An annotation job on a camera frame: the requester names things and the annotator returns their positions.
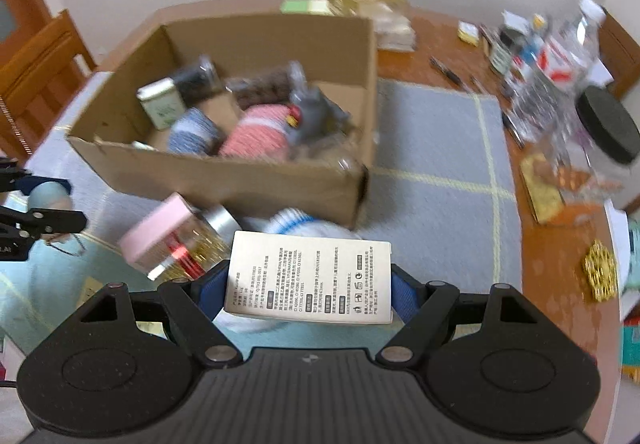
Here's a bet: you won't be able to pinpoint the gold ornament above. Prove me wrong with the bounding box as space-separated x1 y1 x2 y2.
582 241 621 302

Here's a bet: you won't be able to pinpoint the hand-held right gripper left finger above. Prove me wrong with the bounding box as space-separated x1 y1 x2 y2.
80 261 242 368

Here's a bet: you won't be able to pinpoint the cardboard box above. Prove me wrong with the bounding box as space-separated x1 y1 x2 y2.
66 14 378 231

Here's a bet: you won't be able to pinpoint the green tissue packet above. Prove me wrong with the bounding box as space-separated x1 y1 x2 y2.
280 0 335 17

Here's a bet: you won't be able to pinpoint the beige tissue packets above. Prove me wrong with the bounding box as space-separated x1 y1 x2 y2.
375 4 417 52

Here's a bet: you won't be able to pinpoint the black lid clear jar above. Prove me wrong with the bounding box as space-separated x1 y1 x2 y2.
555 86 640 225

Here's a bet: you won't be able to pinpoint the clear water bottle red label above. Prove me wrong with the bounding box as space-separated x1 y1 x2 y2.
520 0 608 135

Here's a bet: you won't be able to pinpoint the white tin green print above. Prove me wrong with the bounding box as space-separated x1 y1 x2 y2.
136 78 185 131

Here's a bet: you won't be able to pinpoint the red knitted sock roll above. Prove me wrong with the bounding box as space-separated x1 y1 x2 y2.
218 102 296 159

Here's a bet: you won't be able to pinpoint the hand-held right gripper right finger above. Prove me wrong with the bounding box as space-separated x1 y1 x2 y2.
375 264 546 368

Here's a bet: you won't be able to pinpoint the white blue figurine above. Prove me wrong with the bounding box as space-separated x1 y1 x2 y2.
27 181 89 257

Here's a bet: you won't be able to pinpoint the yellow greeting card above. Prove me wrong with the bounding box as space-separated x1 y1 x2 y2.
75 275 108 299

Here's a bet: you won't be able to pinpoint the white sock blue stripes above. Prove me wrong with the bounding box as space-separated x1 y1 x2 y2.
215 208 368 335

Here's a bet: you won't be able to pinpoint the checkered blanket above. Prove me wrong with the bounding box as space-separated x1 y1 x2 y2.
0 71 526 375

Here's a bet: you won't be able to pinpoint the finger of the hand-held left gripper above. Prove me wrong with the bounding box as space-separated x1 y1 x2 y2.
0 156 72 195
0 206 89 237

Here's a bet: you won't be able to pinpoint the blue knitted sock roll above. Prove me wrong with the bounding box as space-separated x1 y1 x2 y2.
167 108 223 157

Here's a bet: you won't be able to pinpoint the clear jar brown contents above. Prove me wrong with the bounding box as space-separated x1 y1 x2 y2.
225 64 306 109

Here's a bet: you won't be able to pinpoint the pink box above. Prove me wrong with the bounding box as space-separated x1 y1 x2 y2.
118 192 201 275

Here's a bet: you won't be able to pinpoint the beige printed carton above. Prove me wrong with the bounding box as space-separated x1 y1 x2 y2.
224 230 393 325

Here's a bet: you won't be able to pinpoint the grey plush toy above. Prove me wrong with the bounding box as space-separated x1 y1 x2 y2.
285 86 353 147

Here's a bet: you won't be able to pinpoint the small dark bottle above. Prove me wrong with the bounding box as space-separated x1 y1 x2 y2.
490 26 526 77

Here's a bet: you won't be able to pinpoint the black pen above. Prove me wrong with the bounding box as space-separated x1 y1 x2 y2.
430 56 463 86
502 114 526 149

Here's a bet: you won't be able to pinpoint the flat gold box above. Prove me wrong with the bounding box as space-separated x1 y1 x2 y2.
520 156 567 225

